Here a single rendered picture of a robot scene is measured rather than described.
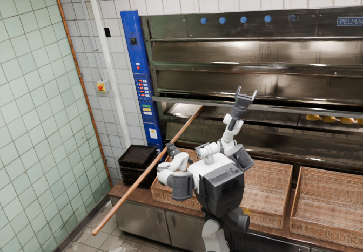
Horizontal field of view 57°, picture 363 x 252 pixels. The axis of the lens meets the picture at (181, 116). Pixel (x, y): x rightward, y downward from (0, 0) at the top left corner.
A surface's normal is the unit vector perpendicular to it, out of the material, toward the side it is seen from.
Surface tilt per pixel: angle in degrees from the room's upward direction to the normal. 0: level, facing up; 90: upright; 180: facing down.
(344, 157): 70
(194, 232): 90
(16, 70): 90
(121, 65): 90
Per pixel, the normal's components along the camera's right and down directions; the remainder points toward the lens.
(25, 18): 0.90, 0.09
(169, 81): -0.44, 0.14
